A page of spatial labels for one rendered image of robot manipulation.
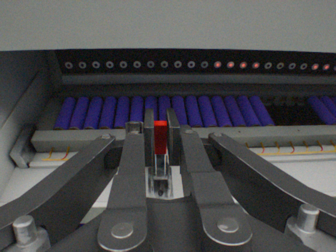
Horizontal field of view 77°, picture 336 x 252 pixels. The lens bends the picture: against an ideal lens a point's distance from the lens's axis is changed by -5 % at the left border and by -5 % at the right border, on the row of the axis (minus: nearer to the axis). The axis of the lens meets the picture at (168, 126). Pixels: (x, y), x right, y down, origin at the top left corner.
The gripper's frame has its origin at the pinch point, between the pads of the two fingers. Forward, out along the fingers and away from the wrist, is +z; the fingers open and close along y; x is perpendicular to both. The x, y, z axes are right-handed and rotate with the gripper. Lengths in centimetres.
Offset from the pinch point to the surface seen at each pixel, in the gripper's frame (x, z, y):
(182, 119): -1.6, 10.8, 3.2
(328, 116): -1.5, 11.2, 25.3
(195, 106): -0.3, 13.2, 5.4
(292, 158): -5.7, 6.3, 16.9
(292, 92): 1.4, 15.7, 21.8
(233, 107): -0.4, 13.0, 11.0
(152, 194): -7.6, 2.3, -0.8
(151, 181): -6.0, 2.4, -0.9
